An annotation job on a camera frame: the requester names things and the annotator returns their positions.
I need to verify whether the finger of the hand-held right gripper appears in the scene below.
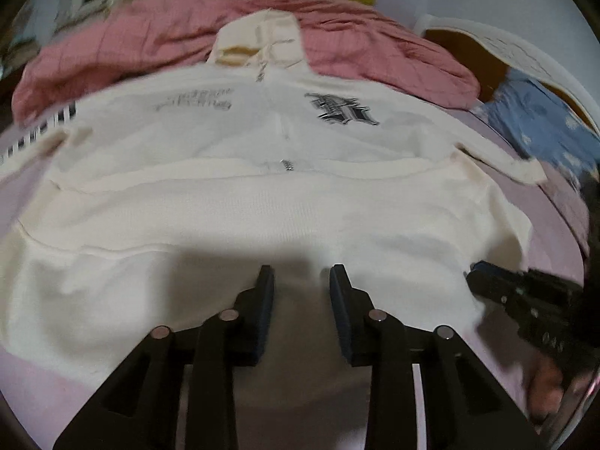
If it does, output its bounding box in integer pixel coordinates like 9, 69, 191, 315
465, 261, 531, 309

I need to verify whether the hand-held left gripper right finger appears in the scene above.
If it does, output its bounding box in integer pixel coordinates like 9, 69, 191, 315
328, 264, 547, 450

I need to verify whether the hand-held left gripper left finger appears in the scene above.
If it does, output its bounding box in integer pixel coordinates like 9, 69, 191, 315
51, 265, 275, 450

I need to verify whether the cream zip-up hooded jacket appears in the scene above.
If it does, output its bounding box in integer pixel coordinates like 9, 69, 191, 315
0, 9, 549, 413

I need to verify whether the person's right hand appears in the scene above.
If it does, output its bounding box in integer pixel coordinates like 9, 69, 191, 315
529, 357, 571, 426

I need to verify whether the dusty pink pillow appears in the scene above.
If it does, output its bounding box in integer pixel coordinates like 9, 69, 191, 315
539, 159, 592, 258

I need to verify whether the blue floral pillow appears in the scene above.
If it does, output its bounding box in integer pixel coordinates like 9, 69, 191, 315
473, 68, 600, 188

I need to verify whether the white wooden bed headboard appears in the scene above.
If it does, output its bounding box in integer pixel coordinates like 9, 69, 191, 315
417, 15, 600, 137

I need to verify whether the pink quilt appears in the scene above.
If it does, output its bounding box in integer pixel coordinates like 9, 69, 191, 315
12, 0, 481, 125

